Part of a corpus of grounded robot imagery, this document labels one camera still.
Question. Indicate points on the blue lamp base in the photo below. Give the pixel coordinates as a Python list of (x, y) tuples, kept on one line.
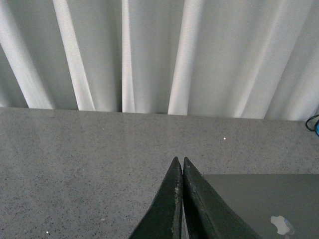
[(317, 127)]

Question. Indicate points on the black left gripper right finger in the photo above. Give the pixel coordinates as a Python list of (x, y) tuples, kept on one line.
[(207, 215)]

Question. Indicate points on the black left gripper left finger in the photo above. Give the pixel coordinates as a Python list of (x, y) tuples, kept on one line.
[(163, 220)]

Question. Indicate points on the white curtain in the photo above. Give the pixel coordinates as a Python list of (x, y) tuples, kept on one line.
[(228, 58)]

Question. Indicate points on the grey laptop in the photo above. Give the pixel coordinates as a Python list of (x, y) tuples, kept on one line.
[(275, 206)]

